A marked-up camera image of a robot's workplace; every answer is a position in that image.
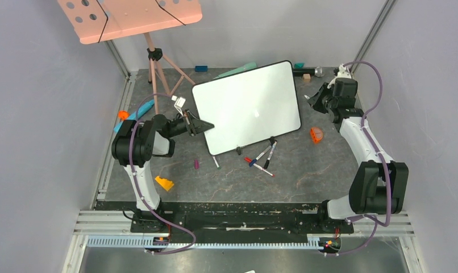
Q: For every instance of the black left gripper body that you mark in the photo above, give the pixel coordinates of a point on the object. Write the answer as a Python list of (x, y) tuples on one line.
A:
[(185, 122)]

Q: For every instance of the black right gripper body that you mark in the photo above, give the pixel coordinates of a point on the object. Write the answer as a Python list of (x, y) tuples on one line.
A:
[(319, 102)]

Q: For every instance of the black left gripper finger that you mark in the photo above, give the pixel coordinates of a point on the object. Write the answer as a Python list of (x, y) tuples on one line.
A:
[(191, 119), (199, 126)]

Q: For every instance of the white whiteboard black frame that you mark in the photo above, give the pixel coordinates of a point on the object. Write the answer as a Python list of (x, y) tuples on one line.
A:
[(248, 107)]

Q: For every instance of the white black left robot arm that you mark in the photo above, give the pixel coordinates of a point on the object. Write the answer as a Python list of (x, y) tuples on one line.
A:
[(137, 142)]

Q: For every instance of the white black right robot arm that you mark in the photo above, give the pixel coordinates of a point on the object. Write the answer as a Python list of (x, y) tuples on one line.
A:
[(380, 182)]

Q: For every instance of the green whiteboard marker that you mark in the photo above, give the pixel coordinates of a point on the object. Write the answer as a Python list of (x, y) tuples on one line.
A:
[(216, 162)]

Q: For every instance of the red whiteboard marker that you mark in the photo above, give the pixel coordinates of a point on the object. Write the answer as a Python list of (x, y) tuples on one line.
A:
[(248, 160)]

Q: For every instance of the blue whiteboard marker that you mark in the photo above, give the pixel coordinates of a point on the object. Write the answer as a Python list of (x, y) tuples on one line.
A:
[(253, 161)]

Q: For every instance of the black whiteboard marker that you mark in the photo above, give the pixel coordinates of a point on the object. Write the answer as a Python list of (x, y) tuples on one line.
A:
[(267, 162)]

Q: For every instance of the small wooden cube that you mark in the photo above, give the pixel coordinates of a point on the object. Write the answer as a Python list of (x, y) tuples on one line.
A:
[(306, 78)]

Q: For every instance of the orange semicircle toy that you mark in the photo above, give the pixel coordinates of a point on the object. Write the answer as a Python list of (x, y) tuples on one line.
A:
[(316, 135)]

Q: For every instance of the blue rectangular block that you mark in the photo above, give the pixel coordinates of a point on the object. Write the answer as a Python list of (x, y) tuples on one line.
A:
[(201, 68)]

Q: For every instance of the orange small toy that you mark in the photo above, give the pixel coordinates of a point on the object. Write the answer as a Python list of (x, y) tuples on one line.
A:
[(123, 115)]

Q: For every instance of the yellow stepped wedge block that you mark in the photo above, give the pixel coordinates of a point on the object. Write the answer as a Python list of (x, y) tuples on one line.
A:
[(166, 184)]

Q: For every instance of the teal flat piece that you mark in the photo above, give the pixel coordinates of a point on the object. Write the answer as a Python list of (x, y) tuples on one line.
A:
[(245, 67)]

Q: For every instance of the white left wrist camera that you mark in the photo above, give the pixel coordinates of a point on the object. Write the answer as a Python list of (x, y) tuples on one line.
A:
[(179, 103)]

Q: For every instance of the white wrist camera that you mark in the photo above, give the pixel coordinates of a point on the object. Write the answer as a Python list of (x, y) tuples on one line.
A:
[(341, 72), (179, 103)]

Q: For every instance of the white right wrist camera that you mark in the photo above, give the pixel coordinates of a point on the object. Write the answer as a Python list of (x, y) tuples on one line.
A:
[(341, 72)]

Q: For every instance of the blue toy recorder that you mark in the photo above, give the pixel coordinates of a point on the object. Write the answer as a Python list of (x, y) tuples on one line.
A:
[(140, 112)]

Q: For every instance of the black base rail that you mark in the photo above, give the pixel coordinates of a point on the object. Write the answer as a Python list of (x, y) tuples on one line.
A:
[(238, 222)]

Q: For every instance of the white toothed cable rail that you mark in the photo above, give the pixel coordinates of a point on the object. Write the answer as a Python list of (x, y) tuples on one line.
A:
[(161, 243)]

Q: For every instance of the aluminium frame rails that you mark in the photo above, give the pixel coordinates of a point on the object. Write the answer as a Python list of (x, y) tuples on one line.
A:
[(109, 222)]

